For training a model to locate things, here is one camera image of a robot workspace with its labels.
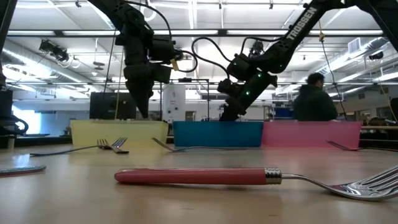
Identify red handled silver fork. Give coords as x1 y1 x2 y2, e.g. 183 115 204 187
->
113 164 398 202

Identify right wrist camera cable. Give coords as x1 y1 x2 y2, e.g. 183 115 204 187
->
190 36 282 80

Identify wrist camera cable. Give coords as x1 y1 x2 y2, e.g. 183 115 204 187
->
190 36 282 80
123 0 199 74

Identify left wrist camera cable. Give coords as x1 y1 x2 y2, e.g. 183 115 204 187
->
123 0 199 74

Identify white cabinet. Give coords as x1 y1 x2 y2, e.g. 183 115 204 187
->
162 83 187 124

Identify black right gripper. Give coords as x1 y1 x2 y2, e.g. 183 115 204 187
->
217 72 279 121

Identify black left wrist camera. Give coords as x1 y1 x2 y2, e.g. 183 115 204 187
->
150 35 185 62

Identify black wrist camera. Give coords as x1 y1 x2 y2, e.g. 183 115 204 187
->
150 35 185 62
229 53 251 81

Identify wooden background table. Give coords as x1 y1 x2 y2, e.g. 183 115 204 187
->
361 125 398 131

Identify yellow plastic bin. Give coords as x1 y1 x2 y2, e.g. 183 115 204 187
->
70 119 170 147

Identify pink plastic bin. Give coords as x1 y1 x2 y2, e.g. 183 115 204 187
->
261 121 363 149

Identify black fork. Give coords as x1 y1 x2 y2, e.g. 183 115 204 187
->
326 140 398 152
96 138 130 155

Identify overhead light bar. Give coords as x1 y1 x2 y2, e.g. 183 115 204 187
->
6 29 385 37

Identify person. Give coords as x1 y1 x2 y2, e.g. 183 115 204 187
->
292 72 339 122

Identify blue plastic bin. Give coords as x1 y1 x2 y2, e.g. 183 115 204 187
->
172 121 264 148

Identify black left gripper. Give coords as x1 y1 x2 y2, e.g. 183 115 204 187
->
123 63 172 118

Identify black ceiling camera cluster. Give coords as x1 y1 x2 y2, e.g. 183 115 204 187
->
39 39 70 62

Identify black monitor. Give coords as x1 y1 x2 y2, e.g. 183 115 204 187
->
89 91 138 121

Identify blue storage bins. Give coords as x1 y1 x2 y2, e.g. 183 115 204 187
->
274 107 295 119

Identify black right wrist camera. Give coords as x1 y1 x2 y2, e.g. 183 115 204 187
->
229 53 251 81

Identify black hanging camera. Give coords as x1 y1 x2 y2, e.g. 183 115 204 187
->
249 39 266 59

